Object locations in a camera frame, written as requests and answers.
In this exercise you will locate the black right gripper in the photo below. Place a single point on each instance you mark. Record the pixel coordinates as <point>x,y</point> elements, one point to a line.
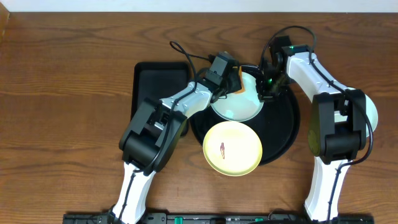
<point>263,94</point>

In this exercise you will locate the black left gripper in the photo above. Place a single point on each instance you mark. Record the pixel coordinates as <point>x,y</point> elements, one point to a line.
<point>234,82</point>

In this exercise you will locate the orange green sponge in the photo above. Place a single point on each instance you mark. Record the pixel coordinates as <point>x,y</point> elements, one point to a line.
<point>239,75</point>

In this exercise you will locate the light green plate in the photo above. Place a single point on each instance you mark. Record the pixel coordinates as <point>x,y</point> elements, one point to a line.
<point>371,112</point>
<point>240,106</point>

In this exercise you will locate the yellow plate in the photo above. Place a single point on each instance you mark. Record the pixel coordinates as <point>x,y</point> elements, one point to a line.
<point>232,148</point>

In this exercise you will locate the light green plate top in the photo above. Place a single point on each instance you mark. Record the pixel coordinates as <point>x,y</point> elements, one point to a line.
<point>371,112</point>

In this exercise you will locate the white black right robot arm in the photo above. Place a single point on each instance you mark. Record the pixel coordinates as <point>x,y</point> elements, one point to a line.
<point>338,129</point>

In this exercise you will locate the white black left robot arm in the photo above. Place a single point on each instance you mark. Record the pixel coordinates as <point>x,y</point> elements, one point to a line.
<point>153,133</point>

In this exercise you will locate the round black tray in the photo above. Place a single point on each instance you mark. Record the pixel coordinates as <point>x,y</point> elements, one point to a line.
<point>277,124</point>

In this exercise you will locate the rectangular black tray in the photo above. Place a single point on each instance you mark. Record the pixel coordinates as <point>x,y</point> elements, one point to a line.
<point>157,80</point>

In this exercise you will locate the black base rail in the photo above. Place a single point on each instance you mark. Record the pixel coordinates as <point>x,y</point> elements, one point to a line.
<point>163,218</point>

